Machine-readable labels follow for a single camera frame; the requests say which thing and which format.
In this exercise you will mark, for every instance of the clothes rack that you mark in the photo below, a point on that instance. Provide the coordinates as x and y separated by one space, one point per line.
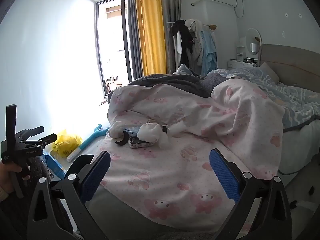
207 25

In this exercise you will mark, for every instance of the crumpled clear plastic wrap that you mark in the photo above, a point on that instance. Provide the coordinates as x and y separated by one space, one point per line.
150 132

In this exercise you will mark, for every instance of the beige upholstered headboard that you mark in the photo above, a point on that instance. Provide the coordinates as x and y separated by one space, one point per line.
295 62

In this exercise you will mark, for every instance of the teal dinosaur back scratcher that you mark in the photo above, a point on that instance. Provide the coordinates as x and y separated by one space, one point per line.
86 142

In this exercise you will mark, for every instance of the white hanging shirt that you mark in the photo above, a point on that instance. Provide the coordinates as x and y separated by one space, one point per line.
179 42

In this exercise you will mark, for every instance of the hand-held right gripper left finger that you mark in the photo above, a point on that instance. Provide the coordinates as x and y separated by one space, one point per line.
96 173

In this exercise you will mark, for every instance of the yellow plastic bag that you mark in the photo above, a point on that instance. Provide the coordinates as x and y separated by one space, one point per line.
66 143

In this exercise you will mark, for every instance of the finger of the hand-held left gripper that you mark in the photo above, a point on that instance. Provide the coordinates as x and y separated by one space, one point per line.
36 130
50 138

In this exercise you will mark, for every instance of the white desk organiser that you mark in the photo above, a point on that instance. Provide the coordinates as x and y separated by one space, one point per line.
241 47

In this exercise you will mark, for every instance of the person's left forearm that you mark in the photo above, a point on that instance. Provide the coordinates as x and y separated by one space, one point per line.
2 197

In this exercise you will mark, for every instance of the white table lamp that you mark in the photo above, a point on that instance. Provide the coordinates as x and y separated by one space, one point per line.
253 47

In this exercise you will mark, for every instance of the round white mirror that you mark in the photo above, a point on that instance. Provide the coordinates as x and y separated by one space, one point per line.
251 36

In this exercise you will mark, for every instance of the yellow curtain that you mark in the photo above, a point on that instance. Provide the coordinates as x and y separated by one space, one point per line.
150 30

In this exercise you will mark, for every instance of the person's left hand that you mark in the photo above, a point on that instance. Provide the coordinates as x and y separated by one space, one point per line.
5 180

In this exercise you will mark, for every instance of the blue flat package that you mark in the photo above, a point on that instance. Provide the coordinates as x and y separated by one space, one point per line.
53 163

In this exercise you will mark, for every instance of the dark grey fleece blanket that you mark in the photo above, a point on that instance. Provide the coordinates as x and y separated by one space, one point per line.
170 80

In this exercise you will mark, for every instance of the light blue plush pillow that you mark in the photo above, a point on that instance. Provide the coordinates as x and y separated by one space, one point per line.
185 70

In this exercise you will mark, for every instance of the light blue hanging garment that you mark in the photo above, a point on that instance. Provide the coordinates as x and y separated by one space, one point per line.
208 55

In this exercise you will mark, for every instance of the brown cardboard tape roll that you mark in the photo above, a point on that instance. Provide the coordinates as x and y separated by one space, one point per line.
151 121

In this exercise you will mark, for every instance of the white vanity table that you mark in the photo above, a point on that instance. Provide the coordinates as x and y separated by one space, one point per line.
240 64

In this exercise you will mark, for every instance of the black curved plastic piece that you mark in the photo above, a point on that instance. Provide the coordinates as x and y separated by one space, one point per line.
124 140

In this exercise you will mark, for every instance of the glass balcony door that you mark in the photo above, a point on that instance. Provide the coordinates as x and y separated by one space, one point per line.
112 42

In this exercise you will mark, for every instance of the black tissue packet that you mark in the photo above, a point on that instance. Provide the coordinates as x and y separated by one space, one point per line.
140 143

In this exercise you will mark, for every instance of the narrow grey curtain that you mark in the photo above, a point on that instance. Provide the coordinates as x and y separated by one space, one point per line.
133 30

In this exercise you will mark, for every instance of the pink cartoon print blanket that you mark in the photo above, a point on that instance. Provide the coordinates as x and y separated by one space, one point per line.
175 170

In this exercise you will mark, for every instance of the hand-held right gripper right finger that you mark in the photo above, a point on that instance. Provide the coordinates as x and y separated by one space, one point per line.
225 177

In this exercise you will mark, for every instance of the blue patterned quilt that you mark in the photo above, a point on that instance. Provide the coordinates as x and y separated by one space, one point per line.
287 92

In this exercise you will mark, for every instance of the blue snack packet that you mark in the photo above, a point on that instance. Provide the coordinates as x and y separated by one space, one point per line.
132 130

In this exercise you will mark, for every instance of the white hanging jacket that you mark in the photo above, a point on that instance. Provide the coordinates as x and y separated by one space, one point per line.
197 45

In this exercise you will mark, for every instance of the wide grey curtain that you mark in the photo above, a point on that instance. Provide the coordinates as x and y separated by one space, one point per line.
172 5

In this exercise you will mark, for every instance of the beige pillow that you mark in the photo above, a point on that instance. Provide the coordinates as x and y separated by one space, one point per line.
271 72

